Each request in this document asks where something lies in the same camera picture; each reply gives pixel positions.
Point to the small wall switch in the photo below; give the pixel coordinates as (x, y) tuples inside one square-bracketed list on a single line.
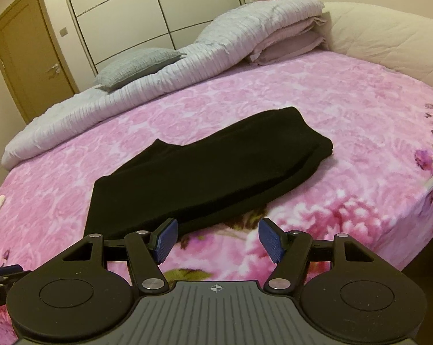
[(63, 31)]

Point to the pink floral blanket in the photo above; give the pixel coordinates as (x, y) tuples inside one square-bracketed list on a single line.
[(346, 133)]

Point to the white sliding door wardrobe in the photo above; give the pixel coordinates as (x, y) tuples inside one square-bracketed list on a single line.
[(148, 10)]

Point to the folded pink sheet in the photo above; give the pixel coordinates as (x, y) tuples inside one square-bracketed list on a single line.
[(284, 48)]

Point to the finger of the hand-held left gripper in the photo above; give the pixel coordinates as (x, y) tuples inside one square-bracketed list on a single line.
[(4, 271), (2, 284)]

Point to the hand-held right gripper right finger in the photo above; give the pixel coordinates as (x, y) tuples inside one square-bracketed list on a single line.
[(272, 241)]

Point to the cream quilted cushion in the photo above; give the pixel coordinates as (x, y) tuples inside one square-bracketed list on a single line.
[(389, 36)]

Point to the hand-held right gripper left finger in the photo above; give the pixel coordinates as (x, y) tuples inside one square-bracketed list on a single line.
[(166, 240)]

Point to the black pants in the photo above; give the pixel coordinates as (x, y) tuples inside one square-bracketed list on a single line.
[(202, 172)]

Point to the grey pillow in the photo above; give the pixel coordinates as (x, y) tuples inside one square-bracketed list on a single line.
[(137, 66)]

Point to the brown wooden door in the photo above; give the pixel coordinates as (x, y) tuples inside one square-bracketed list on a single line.
[(26, 50)]

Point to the white ribbed quilt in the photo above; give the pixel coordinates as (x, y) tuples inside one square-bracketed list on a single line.
[(130, 90)]

